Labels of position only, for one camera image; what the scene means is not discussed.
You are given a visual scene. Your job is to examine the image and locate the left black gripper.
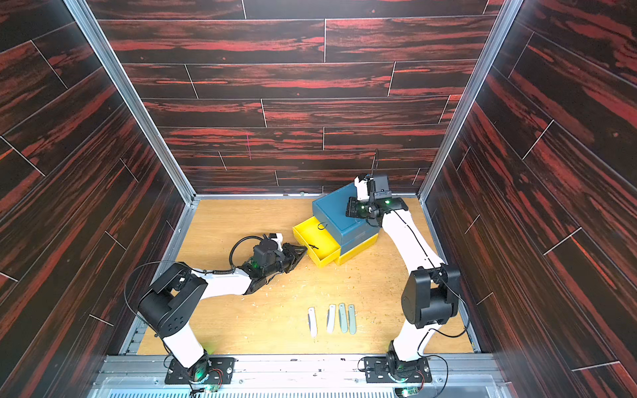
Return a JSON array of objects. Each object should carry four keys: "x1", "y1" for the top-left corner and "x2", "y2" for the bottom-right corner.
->
[{"x1": 262, "y1": 244, "x2": 309, "y2": 280}]

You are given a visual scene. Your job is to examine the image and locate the teal yellow drawer cabinet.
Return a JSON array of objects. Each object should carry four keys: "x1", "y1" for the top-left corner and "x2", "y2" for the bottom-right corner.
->
[{"x1": 312, "y1": 183, "x2": 380, "y2": 263}]

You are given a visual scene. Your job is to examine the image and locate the yellow drawer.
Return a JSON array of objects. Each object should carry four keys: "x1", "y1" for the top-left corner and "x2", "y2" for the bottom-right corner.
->
[{"x1": 293, "y1": 217, "x2": 344, "y2": 269}]

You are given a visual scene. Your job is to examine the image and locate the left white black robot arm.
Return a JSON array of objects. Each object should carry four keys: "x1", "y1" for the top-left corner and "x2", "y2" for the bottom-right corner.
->
[{"x1": 123, "y1": 233, "x2": 308, "y2": 384}]

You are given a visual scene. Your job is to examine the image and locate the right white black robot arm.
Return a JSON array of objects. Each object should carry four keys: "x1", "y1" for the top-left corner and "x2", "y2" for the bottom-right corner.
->
[{"x1": 346, "y1": 197, "x2": 461, "y2": 382}]

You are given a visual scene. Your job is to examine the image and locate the green fruit knife middle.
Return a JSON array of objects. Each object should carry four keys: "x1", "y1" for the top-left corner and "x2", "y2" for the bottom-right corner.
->
[{"x1": 338, "y1": 303, "x2": 348, "y2": 333}]

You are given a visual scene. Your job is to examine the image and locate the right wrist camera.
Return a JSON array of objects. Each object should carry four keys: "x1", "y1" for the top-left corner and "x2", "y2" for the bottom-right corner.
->
[{"x1": 354, "y1": 174, "x2": 391, "y2": 202}]

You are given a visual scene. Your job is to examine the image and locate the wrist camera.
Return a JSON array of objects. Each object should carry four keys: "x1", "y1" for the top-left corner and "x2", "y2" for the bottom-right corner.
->
[
  {"x1": 263, "y1": 233, "x2": 284, "y2": 251},
  {"x1": 354, "y1": 174, "x2": 391, "y2": 202}
]

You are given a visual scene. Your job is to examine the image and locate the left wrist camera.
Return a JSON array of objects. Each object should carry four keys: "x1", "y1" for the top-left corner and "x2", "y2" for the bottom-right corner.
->
[{"x1": 263, "y1": 233, "x2": 284, "y2": 251}]

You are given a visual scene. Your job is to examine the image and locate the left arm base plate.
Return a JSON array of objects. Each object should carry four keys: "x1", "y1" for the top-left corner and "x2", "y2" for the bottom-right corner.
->
[{"x1": 164, "y1": 357, "x2": 237, "y2": 386}]

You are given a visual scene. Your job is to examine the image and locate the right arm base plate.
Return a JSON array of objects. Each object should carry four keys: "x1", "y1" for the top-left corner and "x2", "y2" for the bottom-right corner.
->
[{"x1": 357, "y1": 354, "x2": 432, "y2": 384}]

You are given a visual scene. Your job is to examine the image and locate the aluminium front rail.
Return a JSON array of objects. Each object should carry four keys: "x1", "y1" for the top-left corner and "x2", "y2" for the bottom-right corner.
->
[{"x1": 88, "y1": 354, "x2": 515, "y2": 397}]

